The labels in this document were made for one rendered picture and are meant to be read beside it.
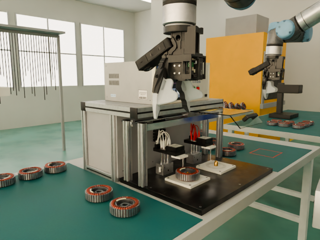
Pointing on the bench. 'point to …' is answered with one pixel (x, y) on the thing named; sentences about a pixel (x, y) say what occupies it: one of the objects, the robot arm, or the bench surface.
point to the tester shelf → (145, 111)
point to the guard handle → (250, 116)
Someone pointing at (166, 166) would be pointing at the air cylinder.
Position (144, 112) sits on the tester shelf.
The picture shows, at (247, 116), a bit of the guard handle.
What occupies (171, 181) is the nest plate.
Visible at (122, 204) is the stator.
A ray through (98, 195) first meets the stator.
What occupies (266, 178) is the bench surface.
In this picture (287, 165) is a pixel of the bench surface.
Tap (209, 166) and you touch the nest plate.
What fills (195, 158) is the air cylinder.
